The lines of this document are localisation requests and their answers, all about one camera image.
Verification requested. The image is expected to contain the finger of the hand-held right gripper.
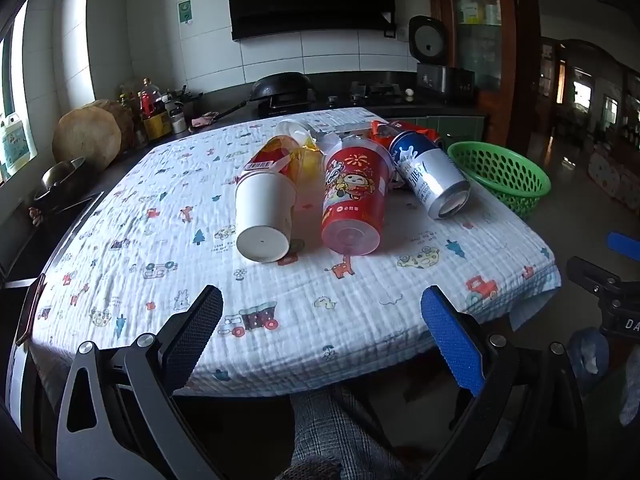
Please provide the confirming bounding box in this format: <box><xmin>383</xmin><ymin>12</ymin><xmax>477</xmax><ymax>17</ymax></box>
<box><xmin>607</xmin><ymin>232</ymin><xmax>640</xmax><ymax>261</ymax></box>
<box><xmin>566</xmin><ymin>256</ymin><xmax>621</xmax><ymax>301</ymax></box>

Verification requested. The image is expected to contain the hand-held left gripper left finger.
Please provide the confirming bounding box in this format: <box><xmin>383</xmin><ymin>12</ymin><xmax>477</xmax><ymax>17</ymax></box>
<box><xmin>56</xmin><ymin>285</ymin><xmax>224</xmax><ymax>480</ymax></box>

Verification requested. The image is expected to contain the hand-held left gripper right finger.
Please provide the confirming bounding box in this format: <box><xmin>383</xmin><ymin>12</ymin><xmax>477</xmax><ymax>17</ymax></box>
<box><xmin>420</xmin><ymin>285</ymin><xmax>588</xmax><ymax>480</ymax></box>

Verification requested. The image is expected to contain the white paper cup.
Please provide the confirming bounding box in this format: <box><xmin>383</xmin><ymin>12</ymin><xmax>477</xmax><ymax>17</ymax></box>
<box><xmin>235</xmin><ymin>172</ymin><xmax>298</xmax><ymax>263</ymax></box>

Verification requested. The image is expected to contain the green plastic basket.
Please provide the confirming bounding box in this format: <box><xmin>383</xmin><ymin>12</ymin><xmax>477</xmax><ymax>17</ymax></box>
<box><xmin>446</xmin><ymin>141</ymin><xmax>552</xmax><ymax>222</ymax></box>

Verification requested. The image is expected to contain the red plastic cup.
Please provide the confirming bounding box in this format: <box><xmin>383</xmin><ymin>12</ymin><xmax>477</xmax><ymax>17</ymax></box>
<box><xmin>320</xmin><ymin>142</ymin><xmax>396</xmax><ymax>257</ymax></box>

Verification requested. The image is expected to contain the blue and white can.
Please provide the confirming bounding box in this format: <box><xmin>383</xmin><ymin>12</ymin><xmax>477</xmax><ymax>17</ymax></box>
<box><xmin>389</xmin><ymin>130</ymin><xmax>472</xmax><ymax>221</ymax></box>

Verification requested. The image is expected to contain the orange label drink bottle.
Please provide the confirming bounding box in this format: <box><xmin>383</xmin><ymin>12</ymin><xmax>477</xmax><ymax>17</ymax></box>
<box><xmin>244</xmin><ymin>136</ymin><xmax>301</xmax><ymax>183</ymax></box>

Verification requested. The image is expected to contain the yellow snack wrapper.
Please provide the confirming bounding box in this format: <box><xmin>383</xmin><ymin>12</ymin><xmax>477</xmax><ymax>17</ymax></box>
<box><xmin>295</xmin><ymin>146</ymin><xmax>326</xmax><ymax>196</ymax></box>

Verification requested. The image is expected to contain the red drink can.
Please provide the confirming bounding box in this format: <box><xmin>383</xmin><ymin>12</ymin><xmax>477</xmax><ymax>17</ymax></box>
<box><xmin>397</xmin><ymin>121</ymin><xmax>443</xmax><ymax>148</ymax></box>

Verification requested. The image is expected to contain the orange snack wrapper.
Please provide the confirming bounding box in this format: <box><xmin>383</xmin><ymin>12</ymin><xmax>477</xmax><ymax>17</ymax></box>
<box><xmin>370</xmin><ymin>120</ymin><xmax>400</xmax><ymax>148</ymax></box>

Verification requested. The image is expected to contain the person's right hand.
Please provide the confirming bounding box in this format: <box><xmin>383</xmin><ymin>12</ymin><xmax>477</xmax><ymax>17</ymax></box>
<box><xmin>622</xmin><ymin>360</ymin><xmax>640</xmax><ymax>426</ymax></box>

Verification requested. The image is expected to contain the dotted fabric storage box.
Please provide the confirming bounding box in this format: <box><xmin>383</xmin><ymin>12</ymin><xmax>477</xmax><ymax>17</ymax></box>
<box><xmin>587</xmin><ymin>150</ymin><xmax>640</xmax><ymax>206</ymax></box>

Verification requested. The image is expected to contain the printed blanket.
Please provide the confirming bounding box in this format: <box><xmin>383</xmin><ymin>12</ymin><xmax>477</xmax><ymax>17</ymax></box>
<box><xmin>25</xmin><ymin>107</ymin><xmax>561</xmax><ymax>398</ymax></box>

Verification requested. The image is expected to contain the grey plaid trouser leg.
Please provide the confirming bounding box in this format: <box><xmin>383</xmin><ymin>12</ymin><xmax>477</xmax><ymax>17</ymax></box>
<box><xmin>290</xmin><ymin>387</ymin><xmax>406</xmax><ymax>480</ymax></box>

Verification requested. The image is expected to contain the green kitchen cabinet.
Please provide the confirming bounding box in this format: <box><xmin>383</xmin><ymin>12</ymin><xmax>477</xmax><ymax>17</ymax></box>
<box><xmin>395</xmin><ymin>115</ymin><xmax>488</xmax><ymax>143</ymax></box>

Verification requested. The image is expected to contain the metal bowl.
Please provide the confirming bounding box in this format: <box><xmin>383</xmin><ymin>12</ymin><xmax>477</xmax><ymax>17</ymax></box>
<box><xmin>41</xmin><ymin>157</ymin><xmax>87</xmax><ymax>191</ymax></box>

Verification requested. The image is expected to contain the yellow label jar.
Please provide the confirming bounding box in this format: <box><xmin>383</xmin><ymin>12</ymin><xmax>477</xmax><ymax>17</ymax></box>
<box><xmin>142</xmin><ymin>112</ymin><xmax>173</xmax><ymax>141</ymax></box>

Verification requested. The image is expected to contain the round wooden chopping block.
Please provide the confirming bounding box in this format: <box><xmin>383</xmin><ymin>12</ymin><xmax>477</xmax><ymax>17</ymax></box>
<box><xmin>52</xmin><ymin>100</ymin><xmax>136</xmax><ymax>171</ymax></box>

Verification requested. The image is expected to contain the red liquid bottle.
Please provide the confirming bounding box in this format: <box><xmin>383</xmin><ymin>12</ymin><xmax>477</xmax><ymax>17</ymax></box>
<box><xmin>139</xmin><ymin>78</ymin><xmax>162</xmax><ymax>116</ymax></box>

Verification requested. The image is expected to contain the wooden glass door cabinet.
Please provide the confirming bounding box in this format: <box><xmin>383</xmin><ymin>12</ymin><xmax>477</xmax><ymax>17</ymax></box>
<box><xmin>427</xmin><ymin>0</ymin><xmax>543</xmax><ymax>146</ymax></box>

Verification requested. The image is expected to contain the black rice cooker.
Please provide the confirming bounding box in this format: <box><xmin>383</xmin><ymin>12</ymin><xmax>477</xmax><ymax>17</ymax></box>
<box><xmin>407</xmin><ymin>15</ymin><xmax>477</xmax><ymax>107</ymax></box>

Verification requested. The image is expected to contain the black wok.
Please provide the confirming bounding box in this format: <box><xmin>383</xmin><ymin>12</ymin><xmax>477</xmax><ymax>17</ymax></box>
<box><xmin>212</xmin><ymin>72</ymin><xmax>317</xmax><ymax>120</ymax></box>

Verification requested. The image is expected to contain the white printed carton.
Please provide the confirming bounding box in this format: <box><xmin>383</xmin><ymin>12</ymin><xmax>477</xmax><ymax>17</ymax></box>
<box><xmin>0</xmin><ymin>115</ymin><xmax>38</xmax><ymax>176</ymax></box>

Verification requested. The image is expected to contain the black gas stove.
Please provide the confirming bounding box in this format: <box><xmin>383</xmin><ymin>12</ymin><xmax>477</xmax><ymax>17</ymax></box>
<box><xmin>256</xmin><ymin>81</ymin><xmax>407</xmax><ymax>115</ymax></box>

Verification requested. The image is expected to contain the window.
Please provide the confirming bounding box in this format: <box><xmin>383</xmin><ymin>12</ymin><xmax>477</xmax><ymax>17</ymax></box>
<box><xmin>0</xmin><ymin>5</ymin><xmax>31</xmax><ymax>126</ymax></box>

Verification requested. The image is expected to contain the black range hood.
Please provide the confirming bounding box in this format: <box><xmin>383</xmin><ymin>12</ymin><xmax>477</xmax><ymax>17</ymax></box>
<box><xmin>222</xmin><ymin>0</ymin><xmax>398</xmax><ymax>41</ymax></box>

